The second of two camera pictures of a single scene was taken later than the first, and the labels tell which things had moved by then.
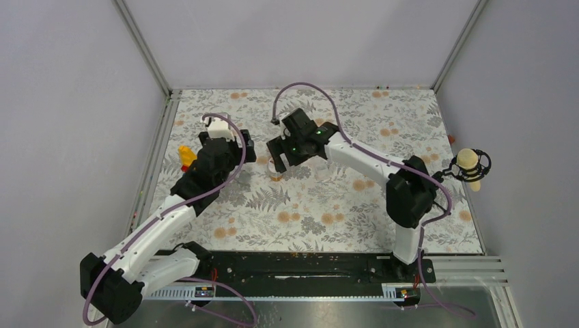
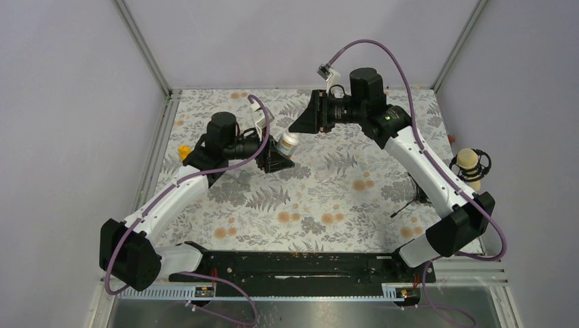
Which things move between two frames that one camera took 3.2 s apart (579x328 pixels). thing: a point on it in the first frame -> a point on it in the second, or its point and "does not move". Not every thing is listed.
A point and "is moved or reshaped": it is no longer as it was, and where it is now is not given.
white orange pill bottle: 274,173 is moved or reshaped
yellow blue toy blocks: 186,156 does not move
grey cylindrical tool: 244,178 does not move
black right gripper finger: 278,146 -> 311,120
